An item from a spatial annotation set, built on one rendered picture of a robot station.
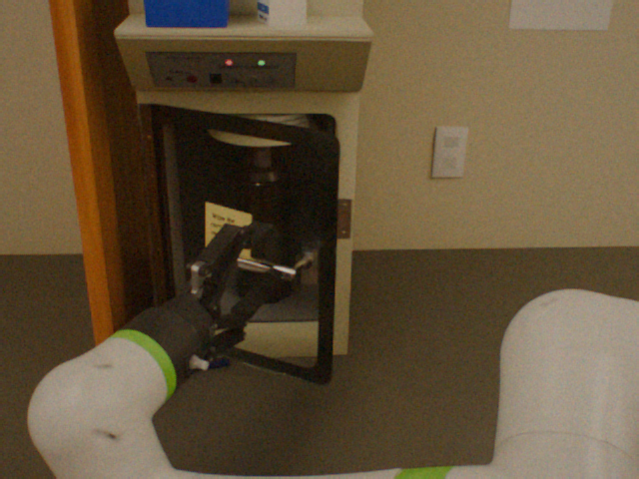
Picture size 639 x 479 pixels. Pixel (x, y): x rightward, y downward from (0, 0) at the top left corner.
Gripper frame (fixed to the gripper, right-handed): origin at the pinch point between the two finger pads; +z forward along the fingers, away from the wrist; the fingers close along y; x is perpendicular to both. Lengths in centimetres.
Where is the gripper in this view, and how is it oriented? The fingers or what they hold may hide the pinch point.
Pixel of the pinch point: (256, 264)
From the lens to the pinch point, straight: 99.8
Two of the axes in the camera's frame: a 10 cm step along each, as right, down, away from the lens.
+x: -9.2, -2.0, 3.5
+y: 0.3, -9.0, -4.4
